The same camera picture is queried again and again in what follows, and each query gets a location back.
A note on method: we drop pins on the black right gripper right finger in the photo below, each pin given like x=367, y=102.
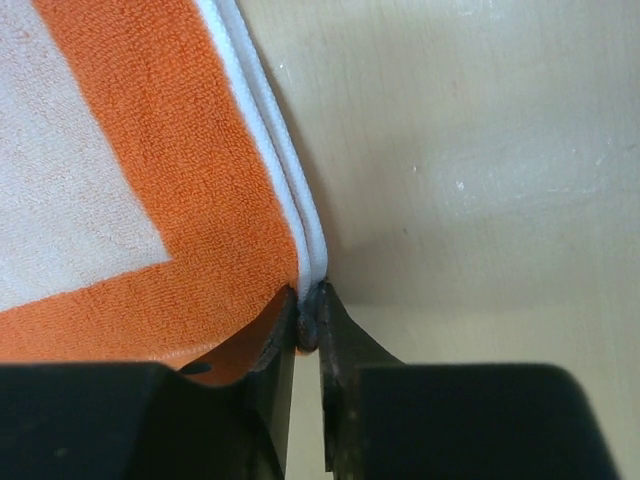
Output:
x=385, y=419

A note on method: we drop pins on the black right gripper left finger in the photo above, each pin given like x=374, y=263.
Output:
x=222, y=416

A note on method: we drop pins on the orange and white towel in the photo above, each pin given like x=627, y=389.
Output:
x=152, y=201

